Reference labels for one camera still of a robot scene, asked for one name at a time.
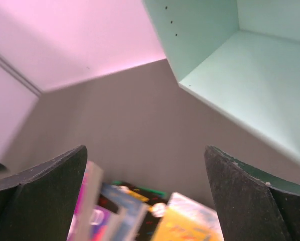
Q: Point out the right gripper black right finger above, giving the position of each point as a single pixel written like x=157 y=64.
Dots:
x=251 y=204

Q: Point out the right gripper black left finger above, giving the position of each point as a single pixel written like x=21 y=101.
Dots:
x=38 y=203

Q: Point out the purple Roald Dahl book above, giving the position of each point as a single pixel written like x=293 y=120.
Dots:
x=95 y=216

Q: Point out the yellow blue cover book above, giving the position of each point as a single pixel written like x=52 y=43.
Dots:
x=188 y=220

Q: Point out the blue starry night book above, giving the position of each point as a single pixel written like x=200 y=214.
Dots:
x=134 y=211

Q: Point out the black back cover book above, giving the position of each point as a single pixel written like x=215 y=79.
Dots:
x=155 y=211

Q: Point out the mint green cube shelf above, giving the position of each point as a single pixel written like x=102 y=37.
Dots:
x=242 y=58

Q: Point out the aluminium corner frame post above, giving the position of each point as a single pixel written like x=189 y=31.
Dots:
x=11 y=70

